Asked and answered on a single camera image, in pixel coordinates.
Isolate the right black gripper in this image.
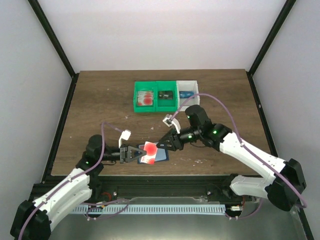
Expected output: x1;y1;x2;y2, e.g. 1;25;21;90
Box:
157;126;202;152

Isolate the black aluminium frame rail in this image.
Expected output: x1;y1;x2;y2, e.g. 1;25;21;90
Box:
32;174;297;203

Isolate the blue card in bin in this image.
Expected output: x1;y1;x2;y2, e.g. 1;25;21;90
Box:
179;91;195;99

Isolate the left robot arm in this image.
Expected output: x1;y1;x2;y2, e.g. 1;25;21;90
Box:
10;134;147;240

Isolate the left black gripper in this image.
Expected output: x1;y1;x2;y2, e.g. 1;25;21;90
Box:
99;145;147;165

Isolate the right black frame post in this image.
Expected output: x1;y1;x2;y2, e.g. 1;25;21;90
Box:
247;0;297;76

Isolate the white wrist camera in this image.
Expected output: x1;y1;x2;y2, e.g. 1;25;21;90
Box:
162;114;181;134
118;129;131;148

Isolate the black frame post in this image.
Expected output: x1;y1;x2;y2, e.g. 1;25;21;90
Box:
27;0;76;78
247;0;297;76

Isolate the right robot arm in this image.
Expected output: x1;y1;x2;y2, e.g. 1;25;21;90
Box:
157;104;307;212

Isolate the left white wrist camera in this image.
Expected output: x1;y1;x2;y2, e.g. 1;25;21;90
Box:
118;129;131;148

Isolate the left black frame post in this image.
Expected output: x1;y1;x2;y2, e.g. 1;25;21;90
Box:
27;0;76;78

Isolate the white storage bin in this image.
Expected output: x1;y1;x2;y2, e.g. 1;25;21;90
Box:
176;80;200;112

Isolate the black card in bin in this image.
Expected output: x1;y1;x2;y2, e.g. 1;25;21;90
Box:
158;90;174;100

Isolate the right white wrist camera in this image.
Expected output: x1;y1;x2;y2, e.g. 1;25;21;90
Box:
162;114;181;134

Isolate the light blue slotted cable duct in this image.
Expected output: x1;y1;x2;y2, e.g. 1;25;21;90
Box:
72;204;226;215

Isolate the green double storage bin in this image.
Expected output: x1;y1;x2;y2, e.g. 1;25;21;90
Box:
133;80;178;113

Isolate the blue leather card holder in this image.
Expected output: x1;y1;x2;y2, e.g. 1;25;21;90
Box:
137;144;170;164

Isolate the red white card in bin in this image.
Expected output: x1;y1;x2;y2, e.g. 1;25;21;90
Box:
136;91;154;107

